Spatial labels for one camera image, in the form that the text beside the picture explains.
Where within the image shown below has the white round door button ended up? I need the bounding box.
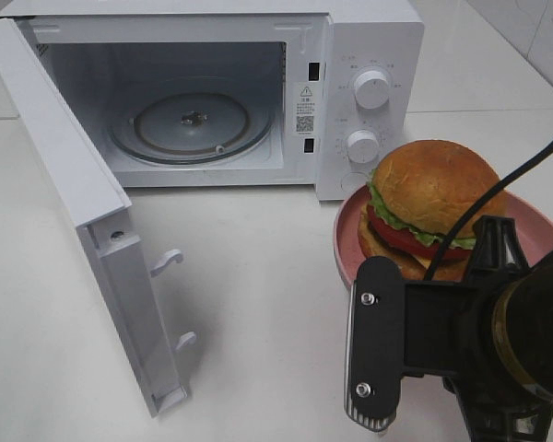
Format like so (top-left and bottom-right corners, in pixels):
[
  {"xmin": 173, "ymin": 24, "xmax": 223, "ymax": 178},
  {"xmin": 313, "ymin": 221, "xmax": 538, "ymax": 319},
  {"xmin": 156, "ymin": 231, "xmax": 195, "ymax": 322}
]
[{"xmin": 340, "ymin": 172, "xmax": 371, "ymax": 194}]

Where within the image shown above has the white warning label sticker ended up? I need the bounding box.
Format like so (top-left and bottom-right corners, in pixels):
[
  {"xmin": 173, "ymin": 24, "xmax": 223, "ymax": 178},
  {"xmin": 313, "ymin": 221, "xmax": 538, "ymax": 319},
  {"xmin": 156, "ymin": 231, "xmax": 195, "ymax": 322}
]
[{"xmin": 292, "ymin": 82, "xmax": 318, "ymax": 135}]

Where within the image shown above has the burger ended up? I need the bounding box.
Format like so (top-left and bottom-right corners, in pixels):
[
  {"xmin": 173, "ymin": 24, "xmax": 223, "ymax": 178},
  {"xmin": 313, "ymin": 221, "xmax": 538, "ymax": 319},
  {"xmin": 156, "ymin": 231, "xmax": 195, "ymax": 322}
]
[{"xmin": 358, "ymin": 140, "xmax": 500, "ymax": 280}]

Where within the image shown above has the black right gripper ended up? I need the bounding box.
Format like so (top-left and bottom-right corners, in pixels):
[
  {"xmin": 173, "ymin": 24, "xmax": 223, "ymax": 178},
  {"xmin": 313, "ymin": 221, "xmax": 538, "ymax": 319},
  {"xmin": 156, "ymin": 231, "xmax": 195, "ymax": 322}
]
[{"xmin": 404, "ymin": 215, "xmax": 553, "ymax": 441}]

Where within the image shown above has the white upper microwave knob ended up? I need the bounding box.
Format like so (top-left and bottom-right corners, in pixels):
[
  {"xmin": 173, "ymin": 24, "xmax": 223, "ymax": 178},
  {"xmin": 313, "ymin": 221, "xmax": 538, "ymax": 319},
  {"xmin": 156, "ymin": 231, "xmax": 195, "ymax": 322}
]
[{"xmin": 353, "ymin": 67, "xmax": 391, "ymax": 110}]

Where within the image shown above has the white microwave door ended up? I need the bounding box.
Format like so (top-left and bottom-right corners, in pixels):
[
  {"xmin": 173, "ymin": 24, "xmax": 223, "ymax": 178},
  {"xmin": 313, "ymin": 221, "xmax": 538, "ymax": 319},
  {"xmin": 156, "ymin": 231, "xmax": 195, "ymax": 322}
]
[{"xmin": 0, "ymin": 18, "xmax": 196, "ymax": 416}]

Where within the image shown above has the white microwave knob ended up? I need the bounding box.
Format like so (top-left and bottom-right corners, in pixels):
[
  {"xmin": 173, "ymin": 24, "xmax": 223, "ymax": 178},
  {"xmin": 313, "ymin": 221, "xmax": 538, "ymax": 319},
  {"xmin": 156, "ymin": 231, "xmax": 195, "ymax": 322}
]
[
  {"xmin": 347, "ymin": 130, "xmax": 380, "ymax": 164},
  {"xmin": 353, "ymin": 67, "xmax": 391, "ymax": 110}
]

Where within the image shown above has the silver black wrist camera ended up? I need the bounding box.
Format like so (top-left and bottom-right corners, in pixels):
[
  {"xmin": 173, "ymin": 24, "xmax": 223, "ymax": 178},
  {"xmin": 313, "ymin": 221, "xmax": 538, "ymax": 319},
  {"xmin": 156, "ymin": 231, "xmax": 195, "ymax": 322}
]
[{"xmin": 344, "ymin": 256, "xmax": 405, "ymax": 433}]

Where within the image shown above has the white lower microwave knob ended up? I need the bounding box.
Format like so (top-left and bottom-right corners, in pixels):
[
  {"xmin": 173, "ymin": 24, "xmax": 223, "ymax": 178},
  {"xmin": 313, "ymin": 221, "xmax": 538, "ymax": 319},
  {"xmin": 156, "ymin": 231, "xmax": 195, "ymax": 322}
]
[{"xmin": 347, "ymin": 130, "xmax": 380, "ymax": 164}]

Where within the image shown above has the white microwave oven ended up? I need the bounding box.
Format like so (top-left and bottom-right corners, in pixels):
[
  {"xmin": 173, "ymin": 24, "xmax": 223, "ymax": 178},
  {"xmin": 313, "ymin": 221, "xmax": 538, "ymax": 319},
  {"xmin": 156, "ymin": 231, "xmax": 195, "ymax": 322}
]
[{"xmin": 0, "ymin": 1, "xmax": 424, "ymax": 200}]

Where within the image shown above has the black camera cable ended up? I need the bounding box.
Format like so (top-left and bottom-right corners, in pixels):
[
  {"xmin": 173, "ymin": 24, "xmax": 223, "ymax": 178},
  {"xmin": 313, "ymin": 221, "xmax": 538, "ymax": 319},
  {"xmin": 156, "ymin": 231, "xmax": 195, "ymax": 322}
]
[{"xmin": 423, "ymin": 118, "xmax": 553, "ymax": 282}]

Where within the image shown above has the pink plate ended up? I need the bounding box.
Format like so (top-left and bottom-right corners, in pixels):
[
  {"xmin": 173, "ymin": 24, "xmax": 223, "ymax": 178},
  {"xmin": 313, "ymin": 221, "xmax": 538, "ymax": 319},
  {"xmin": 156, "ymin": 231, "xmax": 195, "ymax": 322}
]
[{"xmin": 333, "ymin": 185, "xmax": 553, "ymax": 289}]

